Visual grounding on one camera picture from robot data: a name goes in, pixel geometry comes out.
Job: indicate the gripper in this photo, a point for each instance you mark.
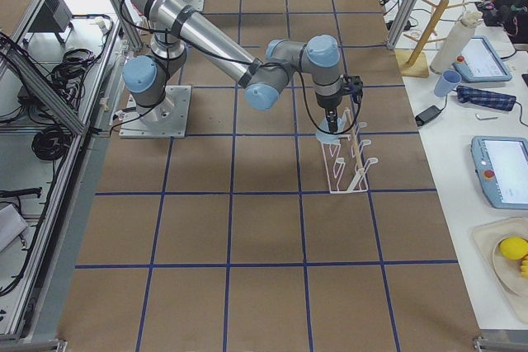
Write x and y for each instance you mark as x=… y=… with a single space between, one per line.
x=327 y=102

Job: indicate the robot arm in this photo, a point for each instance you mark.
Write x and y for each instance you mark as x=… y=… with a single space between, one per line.
x=263 y=81

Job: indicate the blue teach pendant near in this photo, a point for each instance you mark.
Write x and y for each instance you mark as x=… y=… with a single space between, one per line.
x=501 y=167

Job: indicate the blue plaid cloth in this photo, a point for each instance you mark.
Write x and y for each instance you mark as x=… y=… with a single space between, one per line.
x=493 y=100

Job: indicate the white thermos bottle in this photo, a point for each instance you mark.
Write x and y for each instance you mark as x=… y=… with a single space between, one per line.
x=460 y=34

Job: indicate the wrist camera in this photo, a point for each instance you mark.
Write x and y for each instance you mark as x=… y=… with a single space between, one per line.
x=353 y=86

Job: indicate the blue teach pendant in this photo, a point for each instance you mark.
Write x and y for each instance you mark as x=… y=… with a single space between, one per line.
x=501 y=167
x=479 y=62

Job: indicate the beige tray with fruit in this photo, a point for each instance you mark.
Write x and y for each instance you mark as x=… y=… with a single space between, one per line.
x=506 y=272

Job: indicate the blue teach pendant far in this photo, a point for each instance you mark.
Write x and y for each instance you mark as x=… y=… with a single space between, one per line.
x=479 y=62

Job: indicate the yellow lemon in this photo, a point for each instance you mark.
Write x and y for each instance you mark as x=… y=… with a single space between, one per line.
x=513 y=248

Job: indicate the white wire cup rack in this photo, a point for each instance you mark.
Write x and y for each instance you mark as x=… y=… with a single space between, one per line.
x=343 y=157

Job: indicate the blue cup on desk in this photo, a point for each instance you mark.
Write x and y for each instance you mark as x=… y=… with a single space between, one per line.
x=447 y=82

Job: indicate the wooden mug tree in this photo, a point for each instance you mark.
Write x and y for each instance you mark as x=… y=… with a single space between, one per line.
x=414 y=63

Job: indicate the black power adapter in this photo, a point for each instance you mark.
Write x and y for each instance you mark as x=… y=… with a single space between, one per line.
x=427 y=115

